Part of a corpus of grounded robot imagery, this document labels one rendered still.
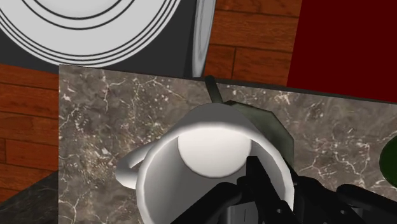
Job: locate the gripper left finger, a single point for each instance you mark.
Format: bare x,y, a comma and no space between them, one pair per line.
262,186

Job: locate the dark green round object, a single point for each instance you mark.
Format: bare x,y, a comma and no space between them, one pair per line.
390,164

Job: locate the dark green object with stem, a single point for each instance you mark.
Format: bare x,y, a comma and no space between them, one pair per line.
273,127

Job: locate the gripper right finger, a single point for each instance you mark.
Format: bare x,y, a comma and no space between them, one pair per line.
313,198

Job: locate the white mug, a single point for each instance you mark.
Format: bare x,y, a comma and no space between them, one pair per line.
214,155

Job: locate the red robot stand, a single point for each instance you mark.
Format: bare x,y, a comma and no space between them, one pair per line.
347,43

